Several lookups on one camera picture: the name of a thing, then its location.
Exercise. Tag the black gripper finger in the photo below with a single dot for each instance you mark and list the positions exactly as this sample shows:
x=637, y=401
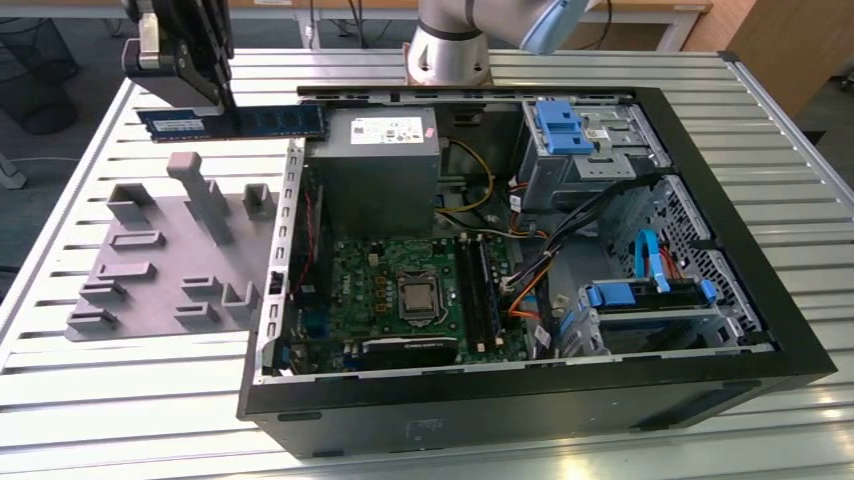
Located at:
x=207, y=50

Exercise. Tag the blue RAM stick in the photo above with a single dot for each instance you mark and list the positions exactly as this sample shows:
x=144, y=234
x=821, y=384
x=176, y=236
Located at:
x=281, y=122

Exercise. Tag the black mesh waste basket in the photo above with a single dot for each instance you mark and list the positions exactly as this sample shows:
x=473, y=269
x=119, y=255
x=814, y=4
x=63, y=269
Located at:
x=40, y=75

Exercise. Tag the grey power supply unit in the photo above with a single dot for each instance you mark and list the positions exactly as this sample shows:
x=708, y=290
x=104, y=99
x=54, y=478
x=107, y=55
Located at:
x=374, y=190

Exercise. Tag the grey parts rack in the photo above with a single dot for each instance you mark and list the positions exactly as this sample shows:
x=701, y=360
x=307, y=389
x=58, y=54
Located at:
x=167, y=260

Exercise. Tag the green motherboard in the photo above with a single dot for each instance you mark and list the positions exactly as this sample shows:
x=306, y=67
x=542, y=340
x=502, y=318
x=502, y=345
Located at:
x=354, y=300

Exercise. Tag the blue drive bay latch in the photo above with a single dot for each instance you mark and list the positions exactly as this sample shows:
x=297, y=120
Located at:
x=563, y=130

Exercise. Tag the silver CPU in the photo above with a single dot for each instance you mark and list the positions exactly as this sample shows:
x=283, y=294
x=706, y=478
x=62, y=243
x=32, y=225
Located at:
x=418, y=298

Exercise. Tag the CPU socket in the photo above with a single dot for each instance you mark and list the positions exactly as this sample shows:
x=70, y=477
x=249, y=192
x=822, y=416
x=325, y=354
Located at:
x=419, y=320

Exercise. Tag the silver drive cage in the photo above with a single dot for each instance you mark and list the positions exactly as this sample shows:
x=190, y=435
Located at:
x=601, y=170

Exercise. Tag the black graphics card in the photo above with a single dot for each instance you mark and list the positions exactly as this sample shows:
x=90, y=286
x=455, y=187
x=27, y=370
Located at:
x=410, y=352

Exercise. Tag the blue disk carrier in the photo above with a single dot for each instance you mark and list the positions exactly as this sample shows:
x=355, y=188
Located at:
x=614, y=297

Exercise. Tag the black PC case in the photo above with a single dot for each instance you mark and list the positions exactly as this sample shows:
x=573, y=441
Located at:
x=534, y=400

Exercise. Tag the wooden cabinet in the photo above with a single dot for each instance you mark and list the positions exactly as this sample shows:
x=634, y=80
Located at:
x=788, y=50

